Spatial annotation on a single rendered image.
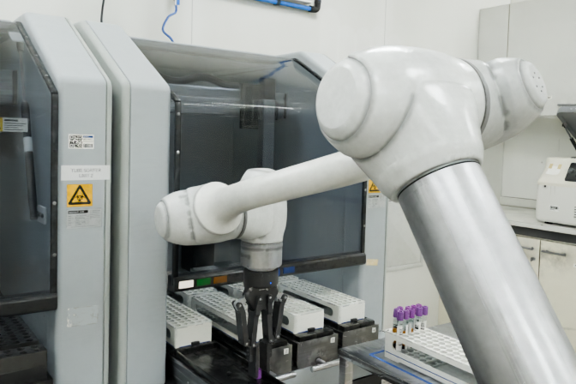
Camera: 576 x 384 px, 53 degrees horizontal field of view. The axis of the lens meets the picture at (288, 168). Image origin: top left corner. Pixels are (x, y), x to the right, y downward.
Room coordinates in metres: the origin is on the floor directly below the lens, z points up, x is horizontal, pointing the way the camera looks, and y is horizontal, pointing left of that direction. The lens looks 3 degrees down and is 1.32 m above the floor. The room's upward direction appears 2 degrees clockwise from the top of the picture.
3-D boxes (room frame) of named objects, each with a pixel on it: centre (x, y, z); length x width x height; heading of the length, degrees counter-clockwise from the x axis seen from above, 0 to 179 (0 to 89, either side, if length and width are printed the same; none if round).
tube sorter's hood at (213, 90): (1.68, 0.16, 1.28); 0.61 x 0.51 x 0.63; 126
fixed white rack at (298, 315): (1.61, 0.02, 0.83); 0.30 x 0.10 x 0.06; 36
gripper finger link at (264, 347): (1.23, 0.04, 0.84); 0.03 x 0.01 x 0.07; 36
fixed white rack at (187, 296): (1.78, 0.33, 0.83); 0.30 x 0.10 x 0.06; 36
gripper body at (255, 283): (1.22, 0.05, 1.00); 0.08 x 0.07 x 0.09; 126
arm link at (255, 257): (1.22, 0.05, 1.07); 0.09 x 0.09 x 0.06
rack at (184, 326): (1.49, 0.30, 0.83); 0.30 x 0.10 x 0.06; 36
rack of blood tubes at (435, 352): (1.22, -0.36, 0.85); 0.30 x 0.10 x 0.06; 34
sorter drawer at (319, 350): (1.72, 0.10, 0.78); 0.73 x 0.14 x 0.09; 36
